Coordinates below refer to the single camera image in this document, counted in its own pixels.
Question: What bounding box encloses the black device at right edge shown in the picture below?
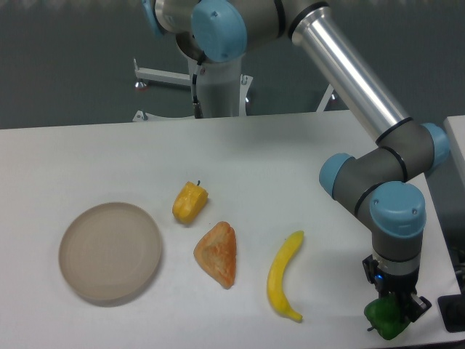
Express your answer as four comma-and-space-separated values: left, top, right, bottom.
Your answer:
437, 294, 464, 333

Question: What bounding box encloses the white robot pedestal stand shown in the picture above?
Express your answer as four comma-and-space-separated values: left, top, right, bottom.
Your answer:
131, 57, 342, 123

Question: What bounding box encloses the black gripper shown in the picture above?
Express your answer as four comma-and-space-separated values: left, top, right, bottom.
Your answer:
362, 254, 432, 323

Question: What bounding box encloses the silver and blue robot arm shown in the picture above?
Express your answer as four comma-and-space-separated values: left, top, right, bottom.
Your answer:
142, 1, 449, 322

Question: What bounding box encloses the green toy bell pepper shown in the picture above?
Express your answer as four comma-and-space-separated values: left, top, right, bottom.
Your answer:
364, 295, 411, 340

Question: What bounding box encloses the black cable on pedestal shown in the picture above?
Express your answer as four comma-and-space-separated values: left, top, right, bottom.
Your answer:
191, 50, 208, 119

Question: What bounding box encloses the yellow toy bell pepper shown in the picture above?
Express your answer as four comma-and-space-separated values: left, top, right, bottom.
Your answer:
171, 182, 209, 225

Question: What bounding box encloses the yellow toy banana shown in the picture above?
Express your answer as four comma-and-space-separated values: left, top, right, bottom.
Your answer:
266, 230, 304, 323

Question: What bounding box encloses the orange toy toast triangle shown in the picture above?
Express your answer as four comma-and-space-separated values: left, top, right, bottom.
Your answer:
193, 221, 237, 289

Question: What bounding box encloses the beige round plate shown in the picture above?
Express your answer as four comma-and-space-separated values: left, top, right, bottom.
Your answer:
58, 202, 163, 304

